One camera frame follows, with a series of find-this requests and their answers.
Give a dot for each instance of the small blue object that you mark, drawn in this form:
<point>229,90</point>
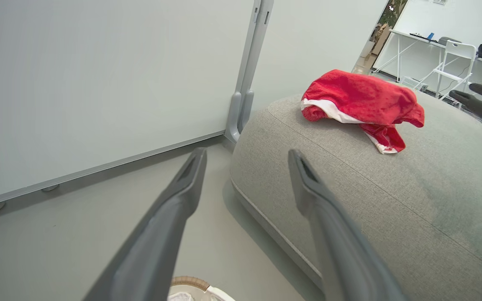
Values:
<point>430,36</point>

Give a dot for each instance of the white clothing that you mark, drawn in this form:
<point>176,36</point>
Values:
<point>180,297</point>

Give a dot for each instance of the white folding chair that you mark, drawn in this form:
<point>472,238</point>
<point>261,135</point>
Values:
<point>460,49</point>

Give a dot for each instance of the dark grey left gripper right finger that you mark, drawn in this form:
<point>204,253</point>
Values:
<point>345,255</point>

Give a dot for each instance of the green plant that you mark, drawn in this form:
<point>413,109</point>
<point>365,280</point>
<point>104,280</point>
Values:
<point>396,10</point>

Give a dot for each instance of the large white partition panel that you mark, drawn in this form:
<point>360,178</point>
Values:
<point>98,83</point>

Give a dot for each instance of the wicker laundry basket white liner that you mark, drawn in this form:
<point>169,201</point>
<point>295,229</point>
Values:
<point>191,282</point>

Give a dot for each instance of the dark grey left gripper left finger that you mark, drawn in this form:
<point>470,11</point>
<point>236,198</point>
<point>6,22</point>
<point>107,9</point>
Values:
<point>157,246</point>

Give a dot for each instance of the grey partition post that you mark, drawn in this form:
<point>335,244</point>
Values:
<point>249,62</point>

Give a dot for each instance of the red and white garment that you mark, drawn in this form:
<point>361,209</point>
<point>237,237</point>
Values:
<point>358,96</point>

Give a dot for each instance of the grey fabric ottoman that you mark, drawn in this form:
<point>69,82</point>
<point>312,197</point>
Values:
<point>391,200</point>

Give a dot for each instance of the narrow white partition panel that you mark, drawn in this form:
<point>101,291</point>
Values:
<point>308,46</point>

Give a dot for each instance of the white long table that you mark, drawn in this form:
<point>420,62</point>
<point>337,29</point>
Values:
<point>404,36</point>

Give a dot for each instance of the grey object on table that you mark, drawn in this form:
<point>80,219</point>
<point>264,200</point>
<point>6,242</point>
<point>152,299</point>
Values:
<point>448,40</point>

